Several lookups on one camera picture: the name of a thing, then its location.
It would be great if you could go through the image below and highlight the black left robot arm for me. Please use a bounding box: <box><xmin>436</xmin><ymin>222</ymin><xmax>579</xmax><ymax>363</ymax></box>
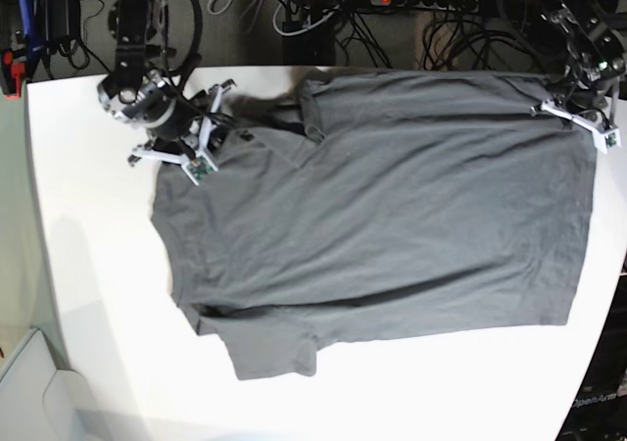
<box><xmin>531</xmin><ymin>0</ymin><xmax>626</xmax><ymax>132</ymax></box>

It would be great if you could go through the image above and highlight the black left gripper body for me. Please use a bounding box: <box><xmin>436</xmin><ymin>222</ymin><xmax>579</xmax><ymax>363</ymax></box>
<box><xmin>548</xmin><ymin>63</ymin><xmax>622</xmax><ymax>127</ymax></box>

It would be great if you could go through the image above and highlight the white cable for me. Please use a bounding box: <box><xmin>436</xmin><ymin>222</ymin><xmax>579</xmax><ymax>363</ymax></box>
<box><xmin>271</xmin><ymin>0</ymin><xmax>339</xmax><ymax>36</ymax></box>

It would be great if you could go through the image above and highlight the red clamp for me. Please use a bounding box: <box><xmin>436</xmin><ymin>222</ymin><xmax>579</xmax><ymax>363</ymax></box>
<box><xmin>1</xmin><ymin>49</ymin><xmax>25</xmax><ymax>99</ymax></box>

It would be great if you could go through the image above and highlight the grey tray corner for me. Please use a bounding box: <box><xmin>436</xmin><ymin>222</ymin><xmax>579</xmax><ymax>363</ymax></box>
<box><xmin>1</xmin><ymin>329</ymin><xmax>109</xmax><ymax>441</ymax></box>

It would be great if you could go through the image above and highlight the blue tool handle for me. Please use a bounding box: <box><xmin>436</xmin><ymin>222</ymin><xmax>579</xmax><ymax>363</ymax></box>
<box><xmin>19</xmin><ymin>0</ymin><xmax>34</xmax><ymax>57</ymax></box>

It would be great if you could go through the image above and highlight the dark grey t-shirt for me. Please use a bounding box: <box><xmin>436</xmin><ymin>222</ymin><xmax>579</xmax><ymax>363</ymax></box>
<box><xmin>152</xmin><ymin>72</ymin><xmax>597</xmax><ymax>380</ymax></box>

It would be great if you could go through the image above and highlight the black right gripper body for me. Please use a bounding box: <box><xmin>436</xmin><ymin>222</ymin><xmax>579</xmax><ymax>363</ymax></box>
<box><xmin>151</xmin><ymin>92</ymin><xmax>233</xmax><ymax>167</ymax></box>

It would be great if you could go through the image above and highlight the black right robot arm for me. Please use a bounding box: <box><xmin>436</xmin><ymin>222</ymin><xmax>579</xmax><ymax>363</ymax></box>
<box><xmin>97</xmin><ymin>0</ymin><xmax>235</xmax><ymax>181</ymax></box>

